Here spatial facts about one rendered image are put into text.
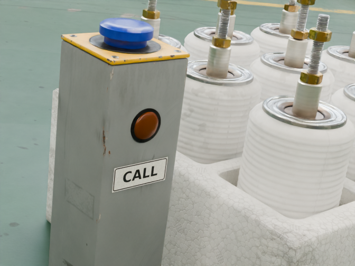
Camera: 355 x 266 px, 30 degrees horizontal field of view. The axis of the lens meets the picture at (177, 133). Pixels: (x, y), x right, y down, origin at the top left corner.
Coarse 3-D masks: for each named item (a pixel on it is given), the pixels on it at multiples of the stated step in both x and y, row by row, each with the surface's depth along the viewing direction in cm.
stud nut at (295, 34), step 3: (291, 30) 74; (294, 30) 73; (291, 33) 74; (294, 33) 73; (297, 33) 73; (300, 33) 73; (303, 33) 72; (306, 33) 73; (294, 36) 73; (297, 36) 73; (300, 36) 73; (303, 36) 73; (306, 36) 73; (300, 39) 73; (303, 39) 73
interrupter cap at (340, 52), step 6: (330, 48) 83; (336, 48) 84; (342, 48) 84; (348, 48) 84; (330, 54) 81; (336, 54) 80; (342, 54) 81; (342, 60) 79; (348, 60) 79; (354, 60) 79
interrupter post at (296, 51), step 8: (288, 40) 74; (296, 40) 73; (304, 40) 73; (288, 48) 74; (296, 48) 73; (304, 48) 73; (288, 56) 74; (296, 56) 73; (304, 56) 74; (288, 64) 74; (296, 64) 74
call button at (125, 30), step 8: (104, 24) 48; (112, 24) 48; (120, 24) 48; (128, 24) 48; (136, 24) 49; (144, 24) 49; (104, 32) 48; (112, 32) 47; (120, 32) 47; (128, 32) 47; (136, 32) 47; (144, 32) 48; (152, 32) 48; (104, 40) 49; (112, 40) 48; (120, 40) 47; (128, 40) 47; (136, 40) 47; (144, 40) 48; (128, 48) 48; (136, 48) 48
